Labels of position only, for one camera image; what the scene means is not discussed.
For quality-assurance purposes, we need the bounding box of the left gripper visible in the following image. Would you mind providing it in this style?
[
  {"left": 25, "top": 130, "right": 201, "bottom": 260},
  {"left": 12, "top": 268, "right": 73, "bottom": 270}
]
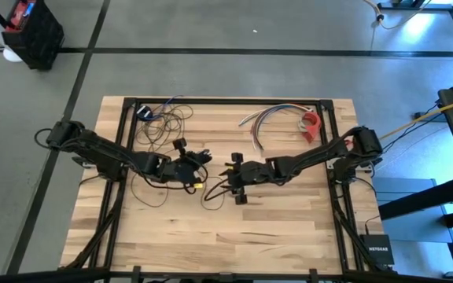
[{"left": 157, "top": 137, "right": 208, "bottom": 190}]

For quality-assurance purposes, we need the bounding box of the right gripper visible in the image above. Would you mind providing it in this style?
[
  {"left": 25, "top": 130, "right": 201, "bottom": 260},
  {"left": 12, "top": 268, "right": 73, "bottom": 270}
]
[{"left": 218, "top": 152, "right": 275, "bottom": 206}]

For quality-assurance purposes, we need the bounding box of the long black cord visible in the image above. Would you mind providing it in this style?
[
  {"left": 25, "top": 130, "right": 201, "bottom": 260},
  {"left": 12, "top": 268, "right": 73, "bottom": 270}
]
[{"left": 130, "top": 102, "right": 230, "bottom": 211}]

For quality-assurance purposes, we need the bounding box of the black overhead gantry bar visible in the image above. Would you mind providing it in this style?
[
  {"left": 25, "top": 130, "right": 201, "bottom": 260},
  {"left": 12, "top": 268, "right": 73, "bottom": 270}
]
[{"left": 0, "top": 267, "right": 453, "bottom": 283}]

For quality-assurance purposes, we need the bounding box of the red tape dispenser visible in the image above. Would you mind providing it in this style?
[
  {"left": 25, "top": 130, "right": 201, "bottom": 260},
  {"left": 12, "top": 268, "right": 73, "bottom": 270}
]
[{"left": 297, "top": 111, "right": 322, "bottom": 145}]

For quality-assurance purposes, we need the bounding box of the black Netgear box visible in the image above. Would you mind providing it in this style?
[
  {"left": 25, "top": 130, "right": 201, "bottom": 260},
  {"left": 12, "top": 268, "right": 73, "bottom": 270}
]
[{"left": 359, "top": 233, "right": 395, "bottom": 266}]

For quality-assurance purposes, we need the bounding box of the black floor box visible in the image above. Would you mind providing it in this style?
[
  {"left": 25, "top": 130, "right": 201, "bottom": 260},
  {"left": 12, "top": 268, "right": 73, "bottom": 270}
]
[{"left": 2, "top": 0, "right": 65, "bottom": 71}]

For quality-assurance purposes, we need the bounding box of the thin blue data cable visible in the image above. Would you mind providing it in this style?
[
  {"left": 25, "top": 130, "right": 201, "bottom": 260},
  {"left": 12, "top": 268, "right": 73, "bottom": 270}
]
[{"left": 162, "top": 94, "right": 185, "bottom": 116}]

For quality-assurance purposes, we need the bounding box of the white cable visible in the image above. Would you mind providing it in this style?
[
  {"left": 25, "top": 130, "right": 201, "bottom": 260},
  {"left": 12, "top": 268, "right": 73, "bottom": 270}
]
[{"left": 238, "top": 109, "right": 274, "bottom": 127}]

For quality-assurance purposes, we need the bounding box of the blue round camera mount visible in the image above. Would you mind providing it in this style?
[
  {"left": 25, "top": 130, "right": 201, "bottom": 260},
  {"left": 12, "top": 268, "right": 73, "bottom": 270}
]
[{"left": 136, "top": 105, "right": 153, "bottom": 121}]

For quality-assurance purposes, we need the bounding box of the hanging yellow cord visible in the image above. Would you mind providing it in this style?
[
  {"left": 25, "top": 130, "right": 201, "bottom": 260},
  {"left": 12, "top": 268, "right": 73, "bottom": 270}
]
[{"left": 379, "top": 93, "right": 453, "bottom": 141}]

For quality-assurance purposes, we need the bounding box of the yellow extension cord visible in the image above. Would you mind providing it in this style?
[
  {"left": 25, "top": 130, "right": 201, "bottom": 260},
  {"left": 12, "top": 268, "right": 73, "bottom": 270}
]
[{"left": 363, "top": 0, "right": 434, "bottom": 31}]

